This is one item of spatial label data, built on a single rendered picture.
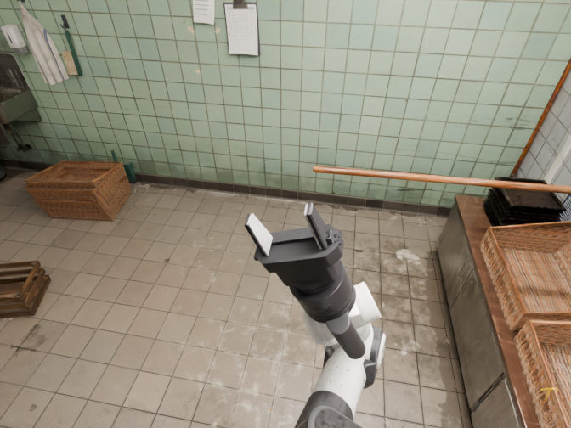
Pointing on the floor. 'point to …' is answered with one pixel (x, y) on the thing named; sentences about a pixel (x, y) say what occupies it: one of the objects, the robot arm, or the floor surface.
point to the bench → (482, 323)
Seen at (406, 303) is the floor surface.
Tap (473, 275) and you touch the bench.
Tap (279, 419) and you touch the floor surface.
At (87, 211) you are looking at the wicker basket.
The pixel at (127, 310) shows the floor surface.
